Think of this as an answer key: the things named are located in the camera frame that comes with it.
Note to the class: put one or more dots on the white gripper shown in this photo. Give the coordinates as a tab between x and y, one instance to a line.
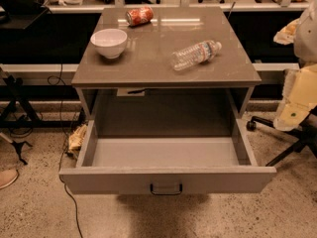
307	39

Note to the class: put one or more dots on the clear plastic water bottle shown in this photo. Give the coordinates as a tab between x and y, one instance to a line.
193	55

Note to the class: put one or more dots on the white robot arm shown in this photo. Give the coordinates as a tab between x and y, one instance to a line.
303	33

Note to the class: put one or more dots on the grey open top drawer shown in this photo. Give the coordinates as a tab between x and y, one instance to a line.
201	165

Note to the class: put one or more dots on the grey cabinet with glossy top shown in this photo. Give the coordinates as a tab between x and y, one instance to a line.
140	95

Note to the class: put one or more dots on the crushed orange soda can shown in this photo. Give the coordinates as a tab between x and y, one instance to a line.
139	16

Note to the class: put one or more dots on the white ceramic bowl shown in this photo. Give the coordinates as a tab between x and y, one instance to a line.
109	43

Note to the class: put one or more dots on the black drawer handle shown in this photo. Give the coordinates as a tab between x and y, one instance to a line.
166	190

